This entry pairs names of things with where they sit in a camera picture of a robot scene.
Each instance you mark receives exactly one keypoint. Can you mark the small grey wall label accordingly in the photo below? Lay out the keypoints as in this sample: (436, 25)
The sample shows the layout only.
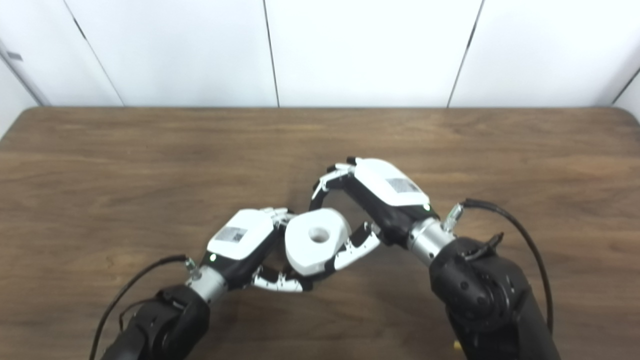
(14, 56)

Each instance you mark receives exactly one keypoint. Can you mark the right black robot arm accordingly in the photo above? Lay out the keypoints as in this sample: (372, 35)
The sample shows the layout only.
(485, 295)

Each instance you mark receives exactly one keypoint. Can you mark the round white piece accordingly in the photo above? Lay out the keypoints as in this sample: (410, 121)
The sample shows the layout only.
(310, 250)

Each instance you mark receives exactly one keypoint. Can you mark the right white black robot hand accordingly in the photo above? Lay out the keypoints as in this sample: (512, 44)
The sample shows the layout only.
(390, 187)

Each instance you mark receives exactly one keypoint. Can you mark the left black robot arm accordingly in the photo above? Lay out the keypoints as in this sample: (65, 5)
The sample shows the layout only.
(165, 325)

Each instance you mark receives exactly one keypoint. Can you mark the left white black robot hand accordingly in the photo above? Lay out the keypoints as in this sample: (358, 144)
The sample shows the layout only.
(240, 235)

